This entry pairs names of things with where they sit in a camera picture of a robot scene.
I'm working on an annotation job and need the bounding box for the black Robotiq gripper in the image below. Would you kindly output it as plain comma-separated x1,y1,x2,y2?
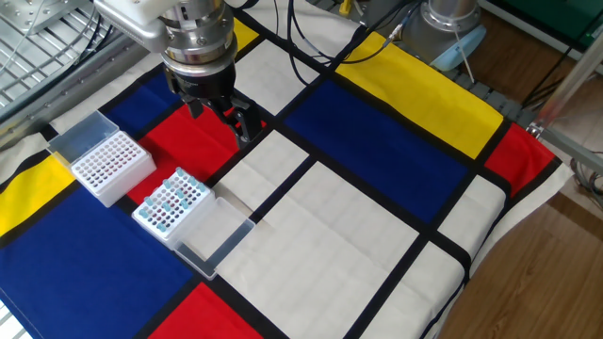
162,59,265,150

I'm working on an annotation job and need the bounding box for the white pipette tip box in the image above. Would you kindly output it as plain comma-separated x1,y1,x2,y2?
46,110,157,208
131,167,256,282

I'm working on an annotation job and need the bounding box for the silver wrist coupling flange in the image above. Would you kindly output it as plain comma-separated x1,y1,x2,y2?
159,0,238,79

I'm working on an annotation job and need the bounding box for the Mondrian pattern colour-block tablecloth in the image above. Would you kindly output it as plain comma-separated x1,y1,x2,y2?
0,0,576,339

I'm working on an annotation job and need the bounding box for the perforated metal plate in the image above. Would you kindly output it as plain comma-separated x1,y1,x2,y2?
0,0,93,37

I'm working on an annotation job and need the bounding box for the black cable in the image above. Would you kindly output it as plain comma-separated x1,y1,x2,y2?
285,0,315,89
329,0,420,72

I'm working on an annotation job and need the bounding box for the grey cable silver connector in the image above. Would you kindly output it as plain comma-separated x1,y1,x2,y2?
329,13,425,65

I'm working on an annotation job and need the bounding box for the aluminium frame post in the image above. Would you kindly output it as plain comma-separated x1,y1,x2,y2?
534,27,603,128

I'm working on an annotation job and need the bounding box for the aluminium frame beam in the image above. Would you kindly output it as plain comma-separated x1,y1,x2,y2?
527,122,603,175

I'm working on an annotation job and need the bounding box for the grey cable bundle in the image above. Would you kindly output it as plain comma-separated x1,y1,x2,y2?
568,150,603,211

